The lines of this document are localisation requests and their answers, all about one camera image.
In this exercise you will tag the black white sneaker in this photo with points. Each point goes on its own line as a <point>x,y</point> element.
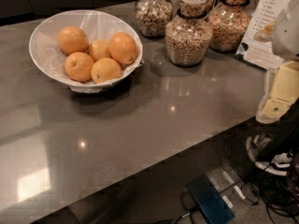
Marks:
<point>274,164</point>

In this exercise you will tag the glass cereal jar left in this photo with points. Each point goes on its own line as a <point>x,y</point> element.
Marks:
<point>152,16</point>

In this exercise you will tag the glass cereal jar rear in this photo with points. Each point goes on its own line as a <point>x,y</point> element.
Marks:
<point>209,5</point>

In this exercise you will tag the glass cereal jar right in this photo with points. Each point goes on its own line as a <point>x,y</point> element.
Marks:
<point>229,20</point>

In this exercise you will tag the glass cereal jar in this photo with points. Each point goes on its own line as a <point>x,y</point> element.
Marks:
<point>152,16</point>
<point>229,20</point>
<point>188,35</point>
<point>209,5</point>

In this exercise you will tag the white bowl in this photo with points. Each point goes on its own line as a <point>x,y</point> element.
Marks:
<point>47,56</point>

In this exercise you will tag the orange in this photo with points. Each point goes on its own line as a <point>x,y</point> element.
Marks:
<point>72,39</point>
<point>78,66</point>
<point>122,48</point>
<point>105,69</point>

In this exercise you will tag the allergens information sign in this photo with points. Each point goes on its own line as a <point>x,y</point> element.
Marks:
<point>257,52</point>

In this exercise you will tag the blue box on floor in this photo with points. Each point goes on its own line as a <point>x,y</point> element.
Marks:
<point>214,209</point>

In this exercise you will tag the orange centre small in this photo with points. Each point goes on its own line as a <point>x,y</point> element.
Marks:
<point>98,49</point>

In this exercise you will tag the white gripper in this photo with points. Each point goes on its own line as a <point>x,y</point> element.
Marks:
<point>288,34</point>

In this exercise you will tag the glass cereal jar front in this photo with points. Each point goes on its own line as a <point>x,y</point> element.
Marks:
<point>188,35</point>

